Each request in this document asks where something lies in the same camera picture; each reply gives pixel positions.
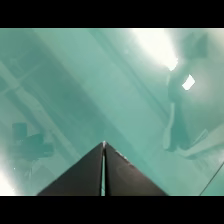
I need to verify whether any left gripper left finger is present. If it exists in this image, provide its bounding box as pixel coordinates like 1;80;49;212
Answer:
37;141;104;197

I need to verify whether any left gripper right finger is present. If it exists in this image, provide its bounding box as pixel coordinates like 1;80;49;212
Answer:
103;141;168;197

